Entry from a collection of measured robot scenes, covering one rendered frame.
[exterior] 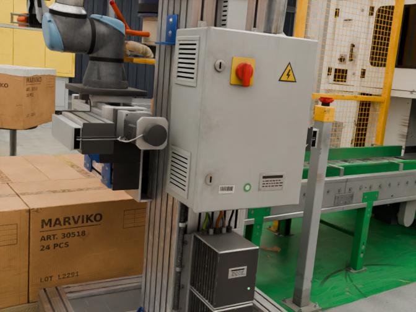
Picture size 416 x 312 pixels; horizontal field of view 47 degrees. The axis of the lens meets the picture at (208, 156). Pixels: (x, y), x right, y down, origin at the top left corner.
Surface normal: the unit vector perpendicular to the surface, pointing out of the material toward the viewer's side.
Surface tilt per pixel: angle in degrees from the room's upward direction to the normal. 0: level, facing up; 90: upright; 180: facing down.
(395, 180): 90
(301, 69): 90
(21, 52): 90
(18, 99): 90
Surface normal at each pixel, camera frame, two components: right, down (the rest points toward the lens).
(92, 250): 0.56, 0.20
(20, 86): -0.04, 0.18
